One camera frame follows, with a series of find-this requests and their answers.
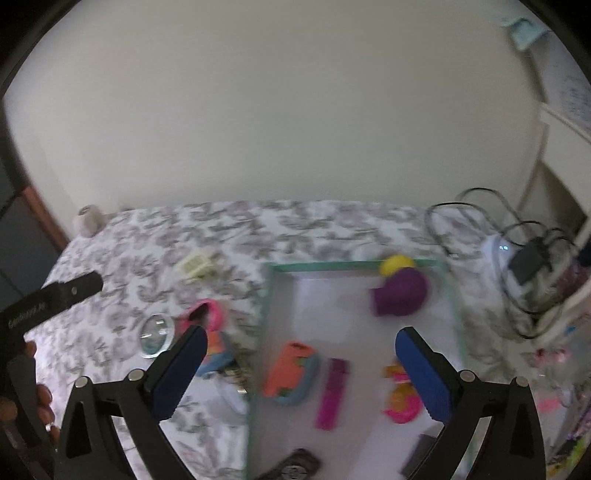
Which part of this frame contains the round clear bead tin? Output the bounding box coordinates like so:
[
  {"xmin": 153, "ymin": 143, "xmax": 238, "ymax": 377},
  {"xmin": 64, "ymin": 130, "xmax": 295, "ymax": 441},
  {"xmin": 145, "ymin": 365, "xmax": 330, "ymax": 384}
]
[{"xmin": 138, "ymin": 314, "xmax": 175, "ymax": 359}]

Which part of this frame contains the orange blue toy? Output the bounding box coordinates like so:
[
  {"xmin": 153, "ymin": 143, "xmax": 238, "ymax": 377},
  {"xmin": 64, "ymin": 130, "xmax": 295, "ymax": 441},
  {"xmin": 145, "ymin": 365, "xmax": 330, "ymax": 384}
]
[
  {"xmin": 195, "ymin": 330, "xmax": 235, "ymax": 378},
  {"xmin": 263, "ymin": 341, "xmax": 320, "ymax": 406}
]

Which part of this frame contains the magenta comb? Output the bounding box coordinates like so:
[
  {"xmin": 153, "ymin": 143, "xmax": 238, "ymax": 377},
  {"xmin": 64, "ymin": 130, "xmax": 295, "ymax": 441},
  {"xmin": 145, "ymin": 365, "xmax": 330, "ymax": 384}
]
[{"xmin": 315, "ymin": 358, "xmax": 349, "ymax": 431}]

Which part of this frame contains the purple vase toy yellow base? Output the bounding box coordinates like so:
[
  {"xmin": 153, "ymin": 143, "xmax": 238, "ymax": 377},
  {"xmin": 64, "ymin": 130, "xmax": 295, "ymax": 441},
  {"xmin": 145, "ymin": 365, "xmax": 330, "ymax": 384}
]
[{"xmin": 370, "ymin": 255, "xmax": 429, "ymax": 317}]

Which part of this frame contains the person's left hand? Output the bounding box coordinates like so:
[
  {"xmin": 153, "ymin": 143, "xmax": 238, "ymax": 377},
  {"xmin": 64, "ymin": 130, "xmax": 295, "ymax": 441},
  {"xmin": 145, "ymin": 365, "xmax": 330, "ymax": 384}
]
[{"xmin": 1, "ymin": 341, "xmax": 60, "ymax": 446}]

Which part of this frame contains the clear plastic bag clutter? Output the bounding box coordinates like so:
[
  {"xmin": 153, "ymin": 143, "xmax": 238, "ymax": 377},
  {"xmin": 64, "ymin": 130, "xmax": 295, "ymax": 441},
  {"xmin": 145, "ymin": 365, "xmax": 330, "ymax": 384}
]
[{"xmin": 534, "ymin": 300, "xmax": 590, "ymax": 479}]

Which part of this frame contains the beige round knob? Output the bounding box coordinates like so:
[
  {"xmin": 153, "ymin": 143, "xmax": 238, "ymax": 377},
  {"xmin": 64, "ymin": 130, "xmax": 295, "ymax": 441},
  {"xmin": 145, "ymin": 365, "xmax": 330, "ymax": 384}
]
[{"xmin": 73, "ymin": 205, "xmax": 106, "ymax": 238}]

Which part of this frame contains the floral grey white cloth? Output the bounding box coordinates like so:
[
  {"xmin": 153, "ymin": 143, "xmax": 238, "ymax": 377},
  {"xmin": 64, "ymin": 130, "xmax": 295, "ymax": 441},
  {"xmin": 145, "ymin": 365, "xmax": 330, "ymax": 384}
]
[{"xmin": 22, "ymin": 200, "xmax": 591, "ymax": 480}]

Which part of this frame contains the orange pink figurine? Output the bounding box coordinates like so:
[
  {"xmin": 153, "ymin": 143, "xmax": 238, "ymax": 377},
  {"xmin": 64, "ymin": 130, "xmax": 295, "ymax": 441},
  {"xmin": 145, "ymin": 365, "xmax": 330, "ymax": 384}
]
[{"xmin": 383, "ymin": 362, "xmax": 423, "ymax": 424}]

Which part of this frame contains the cream plastic toy chair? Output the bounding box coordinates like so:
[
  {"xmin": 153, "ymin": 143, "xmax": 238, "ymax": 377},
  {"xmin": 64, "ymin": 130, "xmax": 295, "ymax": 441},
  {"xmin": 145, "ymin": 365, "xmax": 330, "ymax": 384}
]
[{"xmin": 177, "ymin": 252, "xmax": 216, "ymax": 280}]

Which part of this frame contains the black power adapter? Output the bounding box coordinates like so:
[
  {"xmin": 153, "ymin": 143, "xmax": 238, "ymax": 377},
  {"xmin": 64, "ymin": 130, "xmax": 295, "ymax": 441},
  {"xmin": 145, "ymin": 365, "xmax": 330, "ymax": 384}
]
[{"xmin": 508, "ymin": 237, "xmax": 552, "ymax": 286}]

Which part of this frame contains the white router box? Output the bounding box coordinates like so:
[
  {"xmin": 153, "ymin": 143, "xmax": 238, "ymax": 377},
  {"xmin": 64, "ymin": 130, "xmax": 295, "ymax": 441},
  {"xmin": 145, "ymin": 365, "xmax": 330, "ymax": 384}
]
[{"xmin": 482, "ymin": 235, "xmax": 554, "ymax": 310}]

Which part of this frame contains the green-rimmed white tray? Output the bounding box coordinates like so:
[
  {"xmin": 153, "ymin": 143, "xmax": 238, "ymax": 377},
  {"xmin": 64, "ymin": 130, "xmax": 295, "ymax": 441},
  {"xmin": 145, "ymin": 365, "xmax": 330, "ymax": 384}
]
[{"xmin": 245, "ymin": 259, "xmax": 467, "ymax": 479}]

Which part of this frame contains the black remote control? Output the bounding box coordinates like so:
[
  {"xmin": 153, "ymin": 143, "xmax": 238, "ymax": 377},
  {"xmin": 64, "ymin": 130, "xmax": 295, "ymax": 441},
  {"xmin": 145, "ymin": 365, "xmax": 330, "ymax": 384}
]
[{"xmin": 256, "ymin": 448, "xmax": 322, "ymax": 480}]

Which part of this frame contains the orange blue toy in tray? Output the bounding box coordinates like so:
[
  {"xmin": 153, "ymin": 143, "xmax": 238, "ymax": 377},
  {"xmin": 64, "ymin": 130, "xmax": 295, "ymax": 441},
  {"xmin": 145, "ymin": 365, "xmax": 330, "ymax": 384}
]
[{"xmin": 263, "ymin": 341, "xmax": 320, "ymax": 406}]

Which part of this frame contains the white shelf unit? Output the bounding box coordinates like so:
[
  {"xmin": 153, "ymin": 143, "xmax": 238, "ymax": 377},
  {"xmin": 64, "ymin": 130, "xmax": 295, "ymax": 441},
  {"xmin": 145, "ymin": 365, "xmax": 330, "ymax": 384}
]
[{"xmin": 517, "ymin": 103, "xmax": 590, "ymax": 242}]

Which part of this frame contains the pink plastic ring frame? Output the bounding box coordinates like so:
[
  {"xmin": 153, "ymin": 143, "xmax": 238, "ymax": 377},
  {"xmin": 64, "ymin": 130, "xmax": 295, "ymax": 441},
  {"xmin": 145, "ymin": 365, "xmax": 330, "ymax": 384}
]
[{"xmin": 176, "ymin": 299, "xmax": 223, "ymax": 335}]

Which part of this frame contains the black cable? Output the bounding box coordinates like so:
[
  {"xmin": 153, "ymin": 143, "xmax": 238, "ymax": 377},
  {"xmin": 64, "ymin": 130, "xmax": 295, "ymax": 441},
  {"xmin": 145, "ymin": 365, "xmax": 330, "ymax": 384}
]
[{"xmin": 424, "ymin": 186, "xmax": 583, "ymax": 340}]

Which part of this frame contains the light blue wall item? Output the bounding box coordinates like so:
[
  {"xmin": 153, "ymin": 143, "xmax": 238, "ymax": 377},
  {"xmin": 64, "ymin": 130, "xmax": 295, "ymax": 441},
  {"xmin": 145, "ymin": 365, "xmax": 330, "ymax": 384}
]
[{"xmin": 501, "ymin": 17, "xmax": 549, "ymax": 52}]

